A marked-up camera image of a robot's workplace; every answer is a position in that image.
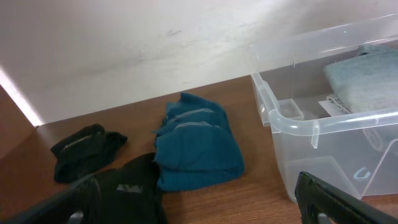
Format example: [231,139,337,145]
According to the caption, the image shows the large black folded garment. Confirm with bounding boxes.
[71,152,167,224]

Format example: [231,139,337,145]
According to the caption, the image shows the small black folded garment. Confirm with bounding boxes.
[50,124,127,184]

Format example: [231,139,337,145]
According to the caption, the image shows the white label in bin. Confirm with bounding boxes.
[318,100,345,116]

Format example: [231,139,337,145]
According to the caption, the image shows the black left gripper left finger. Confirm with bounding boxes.
[2,175,101,224]

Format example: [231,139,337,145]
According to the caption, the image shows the light grey jeans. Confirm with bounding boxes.
[323,45,397,114]

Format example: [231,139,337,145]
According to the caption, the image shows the teal blue folded garment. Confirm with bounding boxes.
[154,93,245,192]

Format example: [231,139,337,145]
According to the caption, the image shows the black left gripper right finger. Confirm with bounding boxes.
[295,172,397,224]

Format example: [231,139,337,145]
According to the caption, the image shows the clear plastic storage bin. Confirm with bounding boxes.
[249,14,397,198]

